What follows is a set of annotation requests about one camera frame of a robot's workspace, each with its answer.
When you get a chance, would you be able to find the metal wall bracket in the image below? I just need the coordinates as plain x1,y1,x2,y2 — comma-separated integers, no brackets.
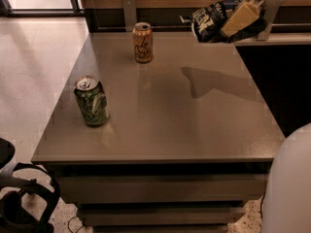
122,0,137,32
257,11,276,41

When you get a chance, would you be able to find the black window frame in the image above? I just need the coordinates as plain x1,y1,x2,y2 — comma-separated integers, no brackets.
0,0,84,17

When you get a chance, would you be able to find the left metal wall bracket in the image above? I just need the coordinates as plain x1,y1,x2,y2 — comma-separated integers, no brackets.
122,0,137,32

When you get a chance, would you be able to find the grey drawer cabinet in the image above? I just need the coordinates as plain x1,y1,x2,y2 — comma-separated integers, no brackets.
33,33,283,233

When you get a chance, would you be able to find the orange soda can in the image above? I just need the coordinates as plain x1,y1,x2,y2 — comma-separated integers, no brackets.
133,22,154,63

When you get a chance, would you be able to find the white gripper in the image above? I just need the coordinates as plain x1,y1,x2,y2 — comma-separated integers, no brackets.
221,0,287,38

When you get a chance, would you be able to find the green soda can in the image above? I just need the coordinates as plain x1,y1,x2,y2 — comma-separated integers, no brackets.
74,76,109,126

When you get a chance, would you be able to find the right metal wall bracket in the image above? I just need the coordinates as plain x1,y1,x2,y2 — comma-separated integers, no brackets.
257,11,276,41

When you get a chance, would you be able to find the blue chip bag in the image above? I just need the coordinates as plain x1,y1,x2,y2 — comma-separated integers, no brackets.
180,0,264,43

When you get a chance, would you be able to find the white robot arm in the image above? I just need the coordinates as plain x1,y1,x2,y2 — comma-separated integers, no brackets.
222,0,311,233

